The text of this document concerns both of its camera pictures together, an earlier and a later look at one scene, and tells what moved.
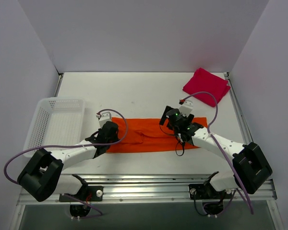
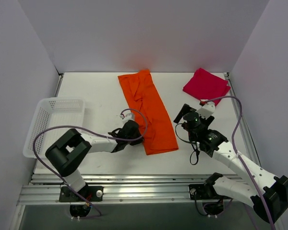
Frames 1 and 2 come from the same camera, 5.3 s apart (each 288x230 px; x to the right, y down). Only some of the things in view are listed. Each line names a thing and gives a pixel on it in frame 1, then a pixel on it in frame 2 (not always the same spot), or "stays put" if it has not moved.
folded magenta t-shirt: [203, 81] stays put
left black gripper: [111, 131] -> [136, 138]
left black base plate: [90, 193] stays put
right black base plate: [207, 191] stays put
